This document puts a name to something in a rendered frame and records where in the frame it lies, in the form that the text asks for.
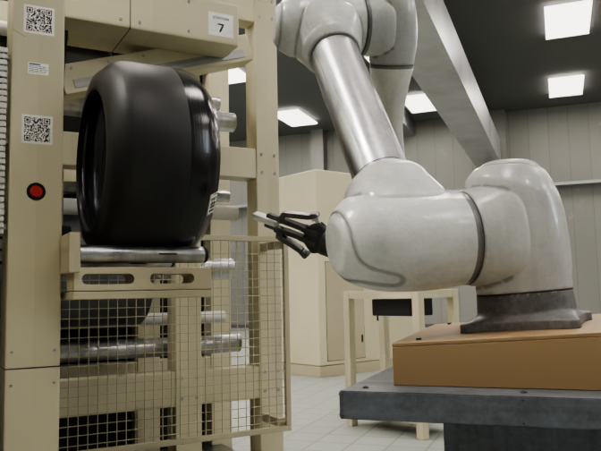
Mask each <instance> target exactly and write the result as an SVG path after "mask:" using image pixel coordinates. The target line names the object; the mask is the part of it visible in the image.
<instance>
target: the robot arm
mask: <svg viewBox="0 0 601 451"><path fill-rule="evenodd" d="M272 33H273V42H274V44H275V46H276V47H277V49H278V50H279V51H281V52H282V53H284V54H285V55H288V56H289V57H296V58H297V60H299V61H300V62H301V63H302V64H304V65H305V66H306V67H307V68H308V69H309V70H310V71H311V72H313V73H315V74H316V77H317V82H318V85H319V87H320V90H321V93H322V95H323V98H324V100H325V103H326V108H327V109H328V112H329V114H330V116H331V119H332V122H333V125H334V129H335V132H336V135H337V138H338V140H339V142H340V145H341V148H342V151H343V155H344V158H345V160H346V163H347V166H348V168H349V171H350V174H351V179H352V181H351V183H350V184H349V186H348V188H347V190H346V192H345V194H344V200H342V201H341V202H340V203H339V204H338V205H337V206H336V207H335V208H334V210H333V211H332V213H331V215H330V218H329V221H328V223H327V225H325V224H324V223H323V222H321V221H320V218H319V215H320V213H319V212H318V211H317V212H313V213H305V212H297V211H289V210H285V211H284V212H282V213H281V215H280V216H278V215H276V214H274V213H271V212H270V213H267V214H264V213H261V212H259V211H256V212H255V213H253V214H252V217H251V219H254V220H257V221H258V222H261V223H264V227H267V228H269V229H272V230H274V232H275V234H276V236H275V238H276V239H277V240H279V241H280V242H282V243H284V244H285V245H287V246H288V247H290V248H292V249H293V250H295V251H297V252H298V253H299V254H300V255H301V256H302V258H303V259H306V258H307V257H308V256H309V255H310V254H311V253H318V254H320V255H323V256H325V257H328V258H329V261H330V263H331V266H332V268H333V269H334V271H335V272H336V273H337V274H338V275H339V276H341V277H342V278H343V279H344V280H345V281H347V282H349V283H351V284H353V285H357V286H360V287H363V288H366V289H370V290H375V291H381V292H419V291H430V290H438V289H445V288H450V287H455V286H459V285H470V286H476V293H477V313H478V314H477V317H476V318H475V319H472V320H470V321H467V322H465V323H462V324H460V330H461V334H471V333H485V332H504V331H525V330H545V329H573V328H581V324H583V323H584V322H586V321H588V320H592V313H591V311H584V310H579V309H578V308H577V303H576V298H575V294H574V290H573V282H572V259H571V242H570V236H569V229H568V225H567V219H566V215H565V211H564V207H563V203H562V199H561V197H560V194H559V192H558V190H557V189H556V187H555V185H554V182H553V180H552V179H551V177H550V175H549V174H548V173H547V171H546V170H545V169H544V168H543V167H541V166H540V165H539V164H537V163H536V162H534V161H532V160H527V159H518V158H510V159H499V160H494V161H490V162H487V163H485V164H484V165H482V166H481V167H479V168H477V169H475V170H474V171H473V172H472V173H471V174H470V175H469V177H468V178H467V179H466V181H465V184H464V190H462V191H445V190H444V187H443V186H442V185H441V184H440V183H438V182H437V181H436V180H435V179H434V178H433V177H432V176H431V175H430V174H428V173H427V171H426V170H425V169H424V168H423V167H422V166H421V165H419V164H417V163H414V162H412V161H410V160H406V158H405V151H404V142H403V129H402V124H403V113H404V107H405V102H406V98H407V93H408V89H409V85H410V81H411V75H412V72H413V65H414V60H415V55H416V50H417V40H418V20H417V12H416V5H415V2H414V0H283V1H281V2H280V4H278V5H277V6H276V7H275V10H274V16H273V30H272ZM363 56H366V57H369V71H370V75H369V72H368V69H367V66H366V65H365V63H364V60H363V58H362V57H363ZM291 218H296V219H305V220H311V221H312V222H316V223H315V224H311V225H307V224H302V223H300V222H298V221H295V220H292V219H291ZM280 224H283V225H285V226H289V227H292V228H294V229H297V230H300V231H301V232H302V233H300V232H298V231H295V230H292V229H290V228H287V227H285V226H282V225H280ZM288 236H289V237H288ZM290 237H291V238H290ZM292 238H294V239H297V240H298V241H300V242H302V243H304V244H305V245H306V247H307V248H308V249H307V248H304V247H303V246H302V245H300V244H299V243H297V242H295V241H294V240H293V239H292Z"/></svg>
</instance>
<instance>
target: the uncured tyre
mask: <svg viewBox="0 0 601 451"><path fill-rule="evenodd" d="M220 165H221V144H220V132H219V125H218V120H217V115H216V109H215V106H214V103H213V100H212V98H211V97H210V95H209V94H208V92H207V90H206V89H205V88H204V87H203V85H202V84H201V83H200V81H199V80H198V78H197V77H196V76H195V75H193V74H191V73H189V72H186V71H184V70H182V69H178V68H172V67H165V66H159V65H153V64H141V63H135V62H129V61H119V62H112V63H110V64H108V65H107V66H106V67H104V68H103V69H102V70H100V71H99V72H97V73H96V74H95V75H94V76H93V78H92V80H91V82H90V84H89V87H88V90H87V93H86V97H85V99H84V104H83V108H82V112H81V118H80V129H79V137H78V147H77V159H76V196H77V209H78V217H79V223H80V230H81V234H82V237H83V240H84V242H85V243H86V244H87V245H135V246H190V247H195V246H196V245H197V244H198V243H199V242H200V241H201V240H202V238H203V236H204V235H205V233H206V231H207V229H208V226H209V224H210V221H211V218H212V216H213V213H212V214H210V215H208V216H207V207H208V203H209V198H210V195H212V194H214V193H216V192H218V185H219V177H220Z"/></svg>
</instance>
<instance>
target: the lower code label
mask: <svg viewBox="0 0 601 451"><path fill-rule="evenodd" d="M21 143H32V144H43V145H53V116H43V115H26V114H21Z"/></svg>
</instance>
